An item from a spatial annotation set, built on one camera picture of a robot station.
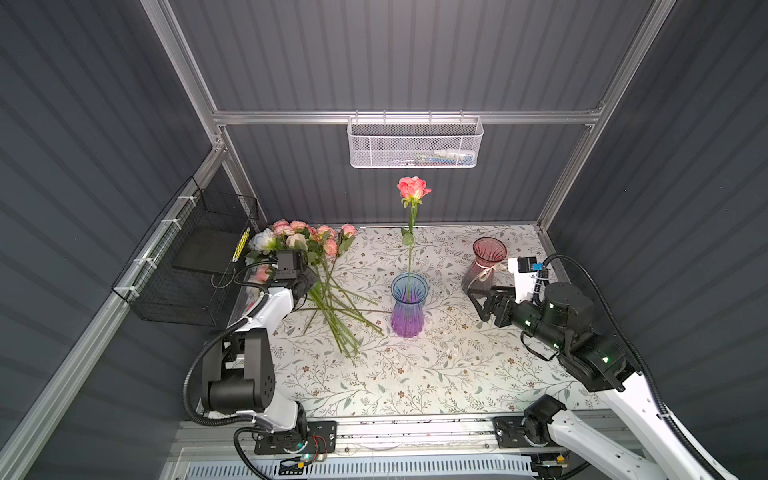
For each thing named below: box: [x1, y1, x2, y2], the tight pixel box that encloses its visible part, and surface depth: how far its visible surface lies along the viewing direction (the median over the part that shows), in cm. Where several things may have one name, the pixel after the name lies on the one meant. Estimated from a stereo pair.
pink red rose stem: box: [397, 176, 433, 301], surface depth 76 cm
